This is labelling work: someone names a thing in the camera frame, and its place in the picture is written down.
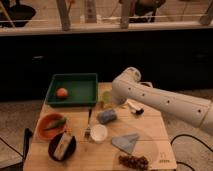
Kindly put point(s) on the yellow banana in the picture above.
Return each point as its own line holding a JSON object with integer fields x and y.
{"x": 121, "y": 106}

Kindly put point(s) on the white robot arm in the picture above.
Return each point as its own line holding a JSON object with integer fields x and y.
{"x": 193, "y": 110}

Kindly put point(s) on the green plastic tray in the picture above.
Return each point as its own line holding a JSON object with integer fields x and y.
{"x": 82, "y": 90}

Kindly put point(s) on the light green cup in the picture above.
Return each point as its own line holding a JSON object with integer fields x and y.
{"x": 106, "y": 99}

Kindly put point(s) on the blue sponge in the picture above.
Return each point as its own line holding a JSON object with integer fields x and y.
{"x": 107, "y": 116}

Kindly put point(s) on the white dish brush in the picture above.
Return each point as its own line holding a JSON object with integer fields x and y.
{"x": 135, "y": 109}

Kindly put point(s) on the orange fruit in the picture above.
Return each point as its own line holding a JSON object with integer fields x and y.
{"x": 62, "y": 93}

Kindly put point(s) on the white cup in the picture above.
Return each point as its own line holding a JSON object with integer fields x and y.
{"x": 98, "y": 133}

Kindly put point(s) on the silver fork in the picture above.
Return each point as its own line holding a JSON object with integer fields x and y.
{"x": 87, "y": 131}

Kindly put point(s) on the green vegetable in bowl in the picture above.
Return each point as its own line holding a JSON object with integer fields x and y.
{"x": 56, "y": 124}

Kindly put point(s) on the orange bowl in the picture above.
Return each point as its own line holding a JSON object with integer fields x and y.
{"x": 47, "y": 120}

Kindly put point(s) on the white sandwich block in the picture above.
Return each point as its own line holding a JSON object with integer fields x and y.
{"x": 62, "y": 146}

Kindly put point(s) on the brown grape bunch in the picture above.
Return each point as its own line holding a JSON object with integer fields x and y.
{"x": 133, "y": 162}

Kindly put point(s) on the black clamp left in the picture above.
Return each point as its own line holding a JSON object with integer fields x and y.
{"x": 18, "y": 166}

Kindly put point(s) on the black round stool base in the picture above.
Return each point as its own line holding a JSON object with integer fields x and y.
{"x": 19, "y": 14}

